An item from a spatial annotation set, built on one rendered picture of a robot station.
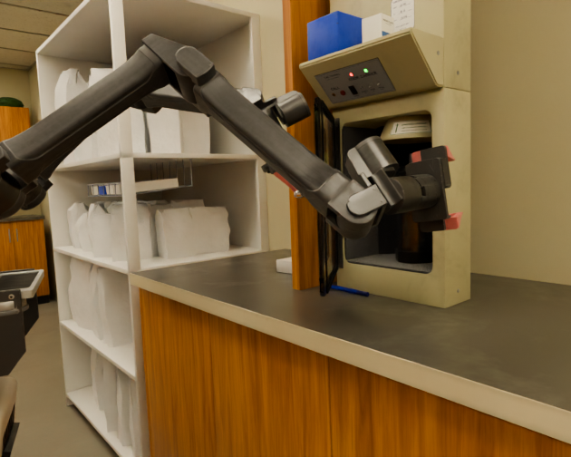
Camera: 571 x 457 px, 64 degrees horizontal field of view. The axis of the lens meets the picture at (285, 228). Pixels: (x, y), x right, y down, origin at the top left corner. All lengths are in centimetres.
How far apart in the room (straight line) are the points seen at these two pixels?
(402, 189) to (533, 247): 77
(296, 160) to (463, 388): 41
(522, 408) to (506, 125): 92
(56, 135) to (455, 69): 79
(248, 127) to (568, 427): 60
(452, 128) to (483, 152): 42
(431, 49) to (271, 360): 74
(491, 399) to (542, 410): 6
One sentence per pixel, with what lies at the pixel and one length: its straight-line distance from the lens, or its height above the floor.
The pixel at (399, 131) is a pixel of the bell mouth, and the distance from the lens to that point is 112.
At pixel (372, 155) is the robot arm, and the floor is 126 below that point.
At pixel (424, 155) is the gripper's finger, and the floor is 126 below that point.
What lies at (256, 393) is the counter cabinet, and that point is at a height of 72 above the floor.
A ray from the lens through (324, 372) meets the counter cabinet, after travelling 96.
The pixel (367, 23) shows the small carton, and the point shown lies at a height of 156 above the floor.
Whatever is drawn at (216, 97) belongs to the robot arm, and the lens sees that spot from 81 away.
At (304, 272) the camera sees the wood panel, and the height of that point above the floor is 98.
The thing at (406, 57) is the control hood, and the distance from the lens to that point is 101.
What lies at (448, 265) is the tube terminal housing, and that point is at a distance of 106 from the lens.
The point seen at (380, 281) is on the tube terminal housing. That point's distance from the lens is 116.
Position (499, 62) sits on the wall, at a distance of 149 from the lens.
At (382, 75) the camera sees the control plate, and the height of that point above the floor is 145.
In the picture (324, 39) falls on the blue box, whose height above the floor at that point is 155.
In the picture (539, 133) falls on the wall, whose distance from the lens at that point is 142.
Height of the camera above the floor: 122
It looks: 6 degrees down
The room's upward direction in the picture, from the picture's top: 2 degrees counter-clockwise
